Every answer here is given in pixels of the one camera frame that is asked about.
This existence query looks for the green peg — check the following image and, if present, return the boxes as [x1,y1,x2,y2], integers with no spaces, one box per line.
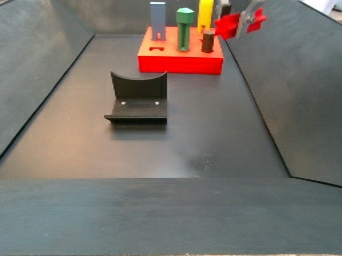
[176,7,195,51]

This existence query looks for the red star prism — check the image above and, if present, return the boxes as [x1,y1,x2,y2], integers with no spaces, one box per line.
[215,8,267,40]

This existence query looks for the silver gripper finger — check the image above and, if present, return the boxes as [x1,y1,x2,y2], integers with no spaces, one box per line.
[235,0,266,37]
[216,0,232,18]

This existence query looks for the red peg board base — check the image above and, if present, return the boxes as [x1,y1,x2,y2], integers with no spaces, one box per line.
[138,27,224,75]

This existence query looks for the black curved fixture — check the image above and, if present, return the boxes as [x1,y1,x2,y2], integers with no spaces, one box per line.
[104,73,167,123]

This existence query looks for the yellow peg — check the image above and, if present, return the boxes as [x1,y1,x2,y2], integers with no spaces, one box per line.
[198,0,214,33]

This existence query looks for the dark brown cylinder peg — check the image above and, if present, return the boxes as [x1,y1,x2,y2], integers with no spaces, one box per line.
[202,30,215,53]

